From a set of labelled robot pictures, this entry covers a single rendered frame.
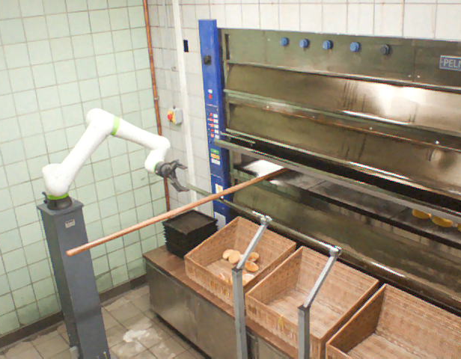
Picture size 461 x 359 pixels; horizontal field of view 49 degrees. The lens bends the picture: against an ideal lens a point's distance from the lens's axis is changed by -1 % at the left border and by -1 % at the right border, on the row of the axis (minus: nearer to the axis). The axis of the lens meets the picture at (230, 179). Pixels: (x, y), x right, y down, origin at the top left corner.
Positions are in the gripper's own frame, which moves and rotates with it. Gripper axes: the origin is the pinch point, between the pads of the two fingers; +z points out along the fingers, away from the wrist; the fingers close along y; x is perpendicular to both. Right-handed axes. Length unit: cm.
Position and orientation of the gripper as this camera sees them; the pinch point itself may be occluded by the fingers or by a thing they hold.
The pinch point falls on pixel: (185, 179)
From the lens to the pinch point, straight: 292.3
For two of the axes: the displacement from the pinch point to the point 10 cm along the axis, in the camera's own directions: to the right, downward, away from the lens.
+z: 6.4, 2.5, -7.3
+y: 0.6, 9.3, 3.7
